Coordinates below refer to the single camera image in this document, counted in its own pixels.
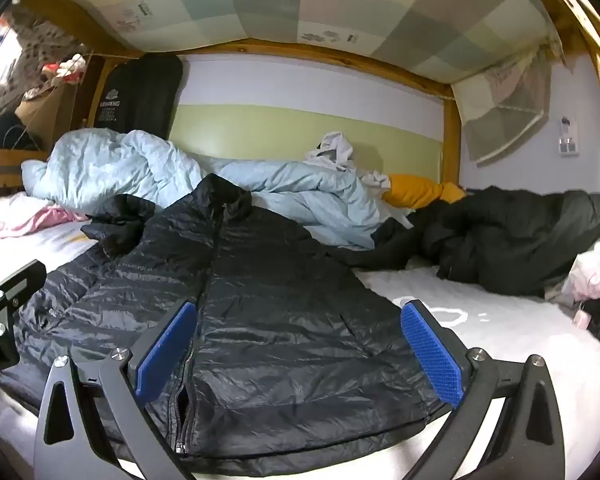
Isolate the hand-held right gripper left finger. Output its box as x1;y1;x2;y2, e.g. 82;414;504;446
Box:
32;300;199;480

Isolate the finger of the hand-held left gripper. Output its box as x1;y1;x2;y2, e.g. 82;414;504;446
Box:
0;259;48;307

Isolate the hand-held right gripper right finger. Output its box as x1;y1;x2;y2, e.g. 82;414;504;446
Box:
401;299;566;480

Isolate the black puffer jacket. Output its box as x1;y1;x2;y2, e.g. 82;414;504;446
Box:
0;174;443;463

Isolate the dark bag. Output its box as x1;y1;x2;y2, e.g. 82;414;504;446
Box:
0;110;31;151

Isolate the cardboard box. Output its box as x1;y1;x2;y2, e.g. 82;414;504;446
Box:
15;87;76;153

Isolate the dark green coat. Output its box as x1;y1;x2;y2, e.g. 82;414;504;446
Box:
325;186;600;298

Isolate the yellow pillow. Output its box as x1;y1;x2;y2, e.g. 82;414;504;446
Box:
382;174;468;209

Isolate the red and white cloth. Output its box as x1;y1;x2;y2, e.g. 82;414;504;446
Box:
42;54;88;86

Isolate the white and pink cloth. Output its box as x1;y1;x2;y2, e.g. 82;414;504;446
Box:
562;227;600;306

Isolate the floral patterned cloth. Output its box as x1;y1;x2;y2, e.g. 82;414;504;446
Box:
7;12;81;91

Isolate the black hanging garment bag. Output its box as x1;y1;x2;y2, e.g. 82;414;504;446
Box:
94;55;183;141

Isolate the light blue duvet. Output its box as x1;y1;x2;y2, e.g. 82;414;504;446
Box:
21;129;415;251

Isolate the white hoodie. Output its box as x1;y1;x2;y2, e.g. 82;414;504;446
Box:
305;131;393;191

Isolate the hanging pastel checked cloth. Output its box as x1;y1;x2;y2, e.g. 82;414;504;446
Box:
452;47;553;167

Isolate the pastel checked sheet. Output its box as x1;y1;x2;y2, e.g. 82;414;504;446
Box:
40;0;555;86

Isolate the wooden bunk bed frame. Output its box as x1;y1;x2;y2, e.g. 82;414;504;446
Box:
0;0;600;196

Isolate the white wall socket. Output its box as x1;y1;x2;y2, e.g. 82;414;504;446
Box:
557;116;580;157

